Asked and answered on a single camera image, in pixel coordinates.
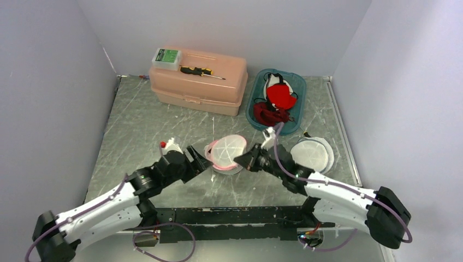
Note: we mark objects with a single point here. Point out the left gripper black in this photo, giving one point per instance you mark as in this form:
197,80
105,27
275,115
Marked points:
198,164

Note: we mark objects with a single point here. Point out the teal plastic bin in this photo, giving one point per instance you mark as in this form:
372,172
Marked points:
298,85

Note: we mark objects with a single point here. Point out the pink-trimmed mesh laundry bag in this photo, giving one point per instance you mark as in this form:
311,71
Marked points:
222,152

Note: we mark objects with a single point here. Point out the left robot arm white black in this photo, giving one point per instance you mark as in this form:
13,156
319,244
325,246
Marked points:
127,206

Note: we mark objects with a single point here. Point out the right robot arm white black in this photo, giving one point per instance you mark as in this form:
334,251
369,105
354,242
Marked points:
379,213

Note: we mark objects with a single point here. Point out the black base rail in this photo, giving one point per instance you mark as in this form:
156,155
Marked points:
229,223

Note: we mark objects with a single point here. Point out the pink plastic toolbox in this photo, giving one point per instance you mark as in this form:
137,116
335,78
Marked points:
202,92

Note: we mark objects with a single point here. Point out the clear green-label screw box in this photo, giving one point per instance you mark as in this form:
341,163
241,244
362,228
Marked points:
168,59

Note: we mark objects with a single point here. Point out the bright red bra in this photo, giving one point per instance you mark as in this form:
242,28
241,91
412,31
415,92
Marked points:
281,96

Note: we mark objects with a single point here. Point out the dark red bra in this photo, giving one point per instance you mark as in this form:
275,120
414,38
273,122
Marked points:
269,116

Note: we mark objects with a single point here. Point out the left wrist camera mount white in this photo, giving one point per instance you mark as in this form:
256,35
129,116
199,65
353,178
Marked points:
170,145

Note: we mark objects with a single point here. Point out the black yellow screwdriver on toolbox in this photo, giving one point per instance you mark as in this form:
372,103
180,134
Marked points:
199,72

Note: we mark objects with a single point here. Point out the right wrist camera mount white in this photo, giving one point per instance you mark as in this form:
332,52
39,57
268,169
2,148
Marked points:
270,138

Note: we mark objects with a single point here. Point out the white mesh laundry bag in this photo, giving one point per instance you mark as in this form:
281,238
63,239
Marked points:
315,153

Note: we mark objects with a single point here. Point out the white black-trimmed bra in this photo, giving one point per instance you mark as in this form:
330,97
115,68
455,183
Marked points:
277,79

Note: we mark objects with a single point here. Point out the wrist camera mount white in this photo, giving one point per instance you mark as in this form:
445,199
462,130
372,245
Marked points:
170,145
270,138

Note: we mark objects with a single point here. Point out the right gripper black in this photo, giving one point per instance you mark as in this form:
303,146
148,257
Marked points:
249,159

